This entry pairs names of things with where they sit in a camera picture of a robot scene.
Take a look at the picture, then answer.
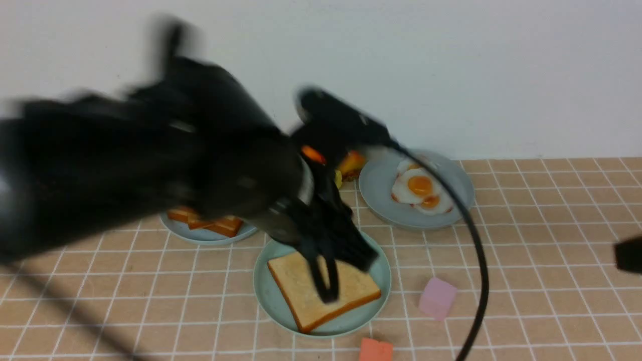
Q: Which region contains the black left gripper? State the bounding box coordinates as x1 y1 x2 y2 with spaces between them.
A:
271 155 379 304

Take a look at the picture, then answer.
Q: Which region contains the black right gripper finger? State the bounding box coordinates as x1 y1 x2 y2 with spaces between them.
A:
614 238 642 275

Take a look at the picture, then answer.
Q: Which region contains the toast slice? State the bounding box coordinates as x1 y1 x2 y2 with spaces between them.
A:
167 207 197 224
260 252 391 336
187 216 244 237

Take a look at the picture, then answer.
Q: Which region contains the fried egg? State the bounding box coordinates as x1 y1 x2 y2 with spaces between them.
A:
391 169 442 205
397 155 439 176
411 191 454 216

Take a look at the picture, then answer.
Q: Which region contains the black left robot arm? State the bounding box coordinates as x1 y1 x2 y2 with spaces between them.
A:
2 19 378 303

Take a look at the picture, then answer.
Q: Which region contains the green centre plate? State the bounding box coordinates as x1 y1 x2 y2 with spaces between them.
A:
253 235 392 338

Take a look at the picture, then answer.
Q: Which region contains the orange red cube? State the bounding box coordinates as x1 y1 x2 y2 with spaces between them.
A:
359 337 394 361

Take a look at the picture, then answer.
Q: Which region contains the checkered beige tablecloth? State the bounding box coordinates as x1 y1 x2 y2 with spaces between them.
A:
19 157 641 360

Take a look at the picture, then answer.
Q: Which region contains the pink cube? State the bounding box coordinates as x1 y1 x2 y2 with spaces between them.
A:
419 277 458 321

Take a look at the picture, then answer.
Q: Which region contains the blue egg plate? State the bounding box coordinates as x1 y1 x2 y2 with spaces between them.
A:
359 148 475 229

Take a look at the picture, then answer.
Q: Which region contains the yellow cube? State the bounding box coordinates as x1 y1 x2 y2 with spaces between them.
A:
334 169 343 189

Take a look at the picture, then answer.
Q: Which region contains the red yellow apple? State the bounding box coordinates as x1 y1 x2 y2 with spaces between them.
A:
337 151 367 182

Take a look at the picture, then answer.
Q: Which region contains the orange fruit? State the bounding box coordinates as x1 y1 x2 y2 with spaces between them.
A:
301 145 327 165

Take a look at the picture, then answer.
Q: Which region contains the blue bread plate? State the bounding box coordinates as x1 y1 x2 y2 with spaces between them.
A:
159 213 257 246

